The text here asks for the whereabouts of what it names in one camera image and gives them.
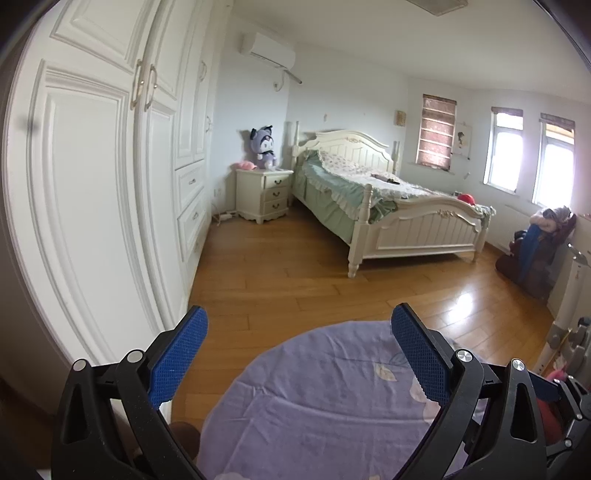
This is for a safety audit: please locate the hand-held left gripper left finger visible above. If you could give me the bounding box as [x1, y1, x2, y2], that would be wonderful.
[51, 305, 208, 480]

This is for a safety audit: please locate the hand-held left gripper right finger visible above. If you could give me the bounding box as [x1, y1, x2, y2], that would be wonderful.
[390, 302, 550, 480]

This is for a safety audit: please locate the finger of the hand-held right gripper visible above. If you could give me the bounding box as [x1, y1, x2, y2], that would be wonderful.
[526, 370, 591, 418]

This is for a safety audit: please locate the brown armchair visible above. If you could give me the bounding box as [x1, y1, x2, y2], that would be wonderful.
[495, 228, 566, 301]

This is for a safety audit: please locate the round table with purple cloth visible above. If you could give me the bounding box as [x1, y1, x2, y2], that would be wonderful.
[196, 320, 532, 480]

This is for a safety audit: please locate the cream wooden bed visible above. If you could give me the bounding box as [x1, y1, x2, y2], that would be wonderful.
[291, 121, 497, 278]

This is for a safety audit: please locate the blue cloth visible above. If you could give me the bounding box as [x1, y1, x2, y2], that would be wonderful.
[517, 224, 546, 284]

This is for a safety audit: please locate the pile of clothes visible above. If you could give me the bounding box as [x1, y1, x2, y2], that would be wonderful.
[530, 205, 578, 236]

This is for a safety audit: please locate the cream nightstand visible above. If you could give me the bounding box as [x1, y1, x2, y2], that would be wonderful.
[235, 167, 295, 224]

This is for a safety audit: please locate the green ruffled bedspread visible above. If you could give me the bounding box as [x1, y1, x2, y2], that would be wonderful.
[295, 150, 400, 241]

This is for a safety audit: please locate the white wardrobe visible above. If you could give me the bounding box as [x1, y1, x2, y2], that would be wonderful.
[0, 0, 218, 365]

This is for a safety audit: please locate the window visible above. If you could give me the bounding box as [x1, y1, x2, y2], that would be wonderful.
[482, 107, 525, 192]
[531, 113, 577, 210]

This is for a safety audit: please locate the brown window blind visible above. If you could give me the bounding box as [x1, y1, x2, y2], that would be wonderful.
[416, 93, 458, 169]

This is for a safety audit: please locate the purple plush toy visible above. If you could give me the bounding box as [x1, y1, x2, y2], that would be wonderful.
[249, 126, 280, 171]

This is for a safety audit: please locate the white air conditioner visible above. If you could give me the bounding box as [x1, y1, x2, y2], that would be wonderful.
[239, 32, 296, 71]

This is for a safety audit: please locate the ceiling light panel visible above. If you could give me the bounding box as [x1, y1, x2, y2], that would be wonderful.
[406, 0, 467, 17]

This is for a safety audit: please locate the white metal frame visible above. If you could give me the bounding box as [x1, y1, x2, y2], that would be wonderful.
[538, 242, 591, 379]

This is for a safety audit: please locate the white wall radiator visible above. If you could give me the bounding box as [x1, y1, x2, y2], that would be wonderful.
[501, 203, 541, 250]

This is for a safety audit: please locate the wall poster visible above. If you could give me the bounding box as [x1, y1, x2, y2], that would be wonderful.
[451, 122, 474, 160]

